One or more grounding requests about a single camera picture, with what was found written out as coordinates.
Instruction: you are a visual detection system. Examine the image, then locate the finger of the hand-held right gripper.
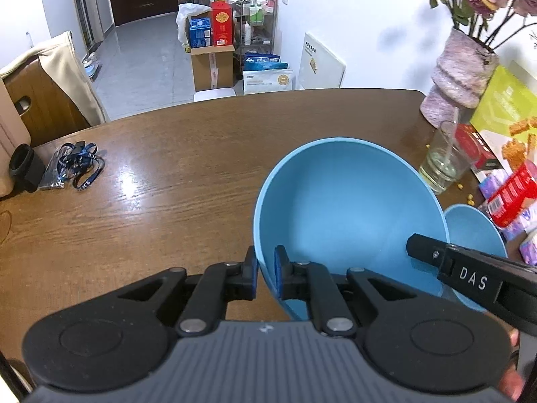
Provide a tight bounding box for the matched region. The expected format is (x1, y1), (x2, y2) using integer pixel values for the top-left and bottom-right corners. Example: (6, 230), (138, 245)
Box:
(406, 233), (451, 268)

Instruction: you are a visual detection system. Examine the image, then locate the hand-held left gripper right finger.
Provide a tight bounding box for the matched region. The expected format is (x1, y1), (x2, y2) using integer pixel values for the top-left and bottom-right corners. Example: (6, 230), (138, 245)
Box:
(274, 245), (416, 339)

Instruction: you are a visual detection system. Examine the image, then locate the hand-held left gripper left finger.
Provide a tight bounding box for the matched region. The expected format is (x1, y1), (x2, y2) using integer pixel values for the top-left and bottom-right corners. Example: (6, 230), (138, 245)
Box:
(115, 245), (260, 339)

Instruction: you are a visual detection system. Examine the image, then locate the blue bowl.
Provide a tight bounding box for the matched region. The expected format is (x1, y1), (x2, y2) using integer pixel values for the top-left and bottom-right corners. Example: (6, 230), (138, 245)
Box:
(252, 137), (450, 322)
(442, 204), (509, 313)

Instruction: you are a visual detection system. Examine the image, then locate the person's right hand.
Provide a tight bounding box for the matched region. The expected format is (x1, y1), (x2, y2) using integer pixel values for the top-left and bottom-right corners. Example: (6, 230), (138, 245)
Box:
(497, 329), (525, 401)

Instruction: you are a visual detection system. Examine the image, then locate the purple tissue pack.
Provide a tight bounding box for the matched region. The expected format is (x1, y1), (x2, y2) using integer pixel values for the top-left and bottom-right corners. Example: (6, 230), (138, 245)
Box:
(478, 170), (537, 242)
(519, 229), (537, 266)

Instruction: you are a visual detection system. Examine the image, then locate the glass cup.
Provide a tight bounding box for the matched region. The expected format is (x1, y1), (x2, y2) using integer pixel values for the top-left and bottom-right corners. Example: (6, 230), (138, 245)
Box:
(419, 120), (475, 195)

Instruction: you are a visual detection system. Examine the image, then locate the water bottle with red label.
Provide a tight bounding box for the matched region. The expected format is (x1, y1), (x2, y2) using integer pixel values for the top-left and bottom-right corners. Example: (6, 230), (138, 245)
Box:
(487, 162), (537, 229)

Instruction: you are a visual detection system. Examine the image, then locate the white straw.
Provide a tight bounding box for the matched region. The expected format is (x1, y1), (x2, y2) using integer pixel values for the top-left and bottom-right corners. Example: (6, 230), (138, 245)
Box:
(445, 107), (460, 164)

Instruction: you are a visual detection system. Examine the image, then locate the yellow-green carton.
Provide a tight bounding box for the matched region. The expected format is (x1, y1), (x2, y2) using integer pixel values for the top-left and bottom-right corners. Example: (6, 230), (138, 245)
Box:
(455, 65), (537, 173)

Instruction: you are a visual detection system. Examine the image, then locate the mottled vase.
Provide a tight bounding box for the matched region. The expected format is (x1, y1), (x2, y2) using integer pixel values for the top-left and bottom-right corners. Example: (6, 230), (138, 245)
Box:
(420, 27), (501, 129)

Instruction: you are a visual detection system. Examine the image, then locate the white printed bag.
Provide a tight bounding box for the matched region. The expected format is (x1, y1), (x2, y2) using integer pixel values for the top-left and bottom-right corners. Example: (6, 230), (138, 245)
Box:
(242, 68), (293, 95)

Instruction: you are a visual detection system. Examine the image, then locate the cardboard box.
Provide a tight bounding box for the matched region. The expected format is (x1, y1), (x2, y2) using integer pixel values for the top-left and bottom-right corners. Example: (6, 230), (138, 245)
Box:
(191, 45), (235, 92)

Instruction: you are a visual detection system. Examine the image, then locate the blue pack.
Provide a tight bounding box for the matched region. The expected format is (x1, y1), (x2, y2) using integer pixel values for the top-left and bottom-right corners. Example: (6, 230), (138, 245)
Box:
(243, 52), (290, 72)

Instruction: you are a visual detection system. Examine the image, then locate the blue box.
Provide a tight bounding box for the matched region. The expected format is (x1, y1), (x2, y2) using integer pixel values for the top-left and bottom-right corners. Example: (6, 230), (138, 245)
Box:
(189, 17), (212, 49)

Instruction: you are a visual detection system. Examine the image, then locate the storage cart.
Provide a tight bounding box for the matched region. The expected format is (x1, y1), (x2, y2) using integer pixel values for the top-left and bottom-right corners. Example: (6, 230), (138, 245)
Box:
(233, 0), (278, 70)

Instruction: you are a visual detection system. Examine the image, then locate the red box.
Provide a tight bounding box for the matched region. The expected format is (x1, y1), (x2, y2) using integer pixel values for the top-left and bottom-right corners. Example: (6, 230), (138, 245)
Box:
(210, 1), (234, 47)

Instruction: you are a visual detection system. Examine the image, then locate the black round object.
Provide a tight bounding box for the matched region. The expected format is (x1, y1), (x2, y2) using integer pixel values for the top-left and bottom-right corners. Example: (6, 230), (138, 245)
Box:
(9, 143), (46, 193)

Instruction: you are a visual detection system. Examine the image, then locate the white plastic bag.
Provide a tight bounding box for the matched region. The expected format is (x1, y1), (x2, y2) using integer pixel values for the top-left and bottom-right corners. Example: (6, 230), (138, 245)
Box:
(176, 3), (212, 47)

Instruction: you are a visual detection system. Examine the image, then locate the wooden chair with cloth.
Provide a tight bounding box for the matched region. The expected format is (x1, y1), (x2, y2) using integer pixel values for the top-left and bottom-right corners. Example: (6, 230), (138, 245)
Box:
(0, 30), (110, 126)

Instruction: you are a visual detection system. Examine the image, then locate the blue lanyard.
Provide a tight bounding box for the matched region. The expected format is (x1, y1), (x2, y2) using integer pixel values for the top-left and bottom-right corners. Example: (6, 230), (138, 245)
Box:
(38, 140), (106, 191)

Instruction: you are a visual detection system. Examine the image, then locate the white wall panel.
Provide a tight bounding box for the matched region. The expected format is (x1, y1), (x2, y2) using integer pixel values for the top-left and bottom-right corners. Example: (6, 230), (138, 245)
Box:
(299, 31), (347, 90)

